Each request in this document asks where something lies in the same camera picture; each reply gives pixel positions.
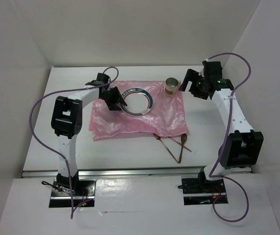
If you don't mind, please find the pink satin cloth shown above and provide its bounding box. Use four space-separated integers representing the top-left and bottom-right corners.
89 81 188 141

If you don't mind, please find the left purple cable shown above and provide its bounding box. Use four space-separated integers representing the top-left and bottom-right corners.
28 66 120 219

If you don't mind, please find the aluminium front rail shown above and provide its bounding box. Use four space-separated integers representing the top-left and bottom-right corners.
22 166 252 178

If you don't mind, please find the steel cup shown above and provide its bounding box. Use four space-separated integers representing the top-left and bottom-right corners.
164 77 179 95

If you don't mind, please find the brown wooden spoon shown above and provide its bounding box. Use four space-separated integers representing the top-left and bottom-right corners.
178 133 187 164

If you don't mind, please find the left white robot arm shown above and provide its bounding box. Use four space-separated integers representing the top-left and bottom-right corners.
51 73 125 195

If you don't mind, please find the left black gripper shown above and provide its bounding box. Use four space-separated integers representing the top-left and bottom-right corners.
100 86 127 111

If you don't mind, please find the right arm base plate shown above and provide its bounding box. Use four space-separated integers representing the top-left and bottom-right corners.
177 178 228 206

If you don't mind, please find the white plate green rim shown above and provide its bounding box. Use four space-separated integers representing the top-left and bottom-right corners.
121 88 153 117

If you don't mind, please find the copper knife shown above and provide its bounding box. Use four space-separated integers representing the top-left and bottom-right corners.
168 137 192 152

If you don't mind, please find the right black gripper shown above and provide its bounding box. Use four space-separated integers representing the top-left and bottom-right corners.
178 69 208 100

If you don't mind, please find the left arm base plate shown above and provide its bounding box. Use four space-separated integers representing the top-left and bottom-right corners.
49 178 97 208

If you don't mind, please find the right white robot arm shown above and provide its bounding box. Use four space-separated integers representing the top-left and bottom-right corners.
179 62 264 192

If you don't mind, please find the copper fork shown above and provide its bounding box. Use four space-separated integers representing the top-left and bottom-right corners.
153 133 178 164

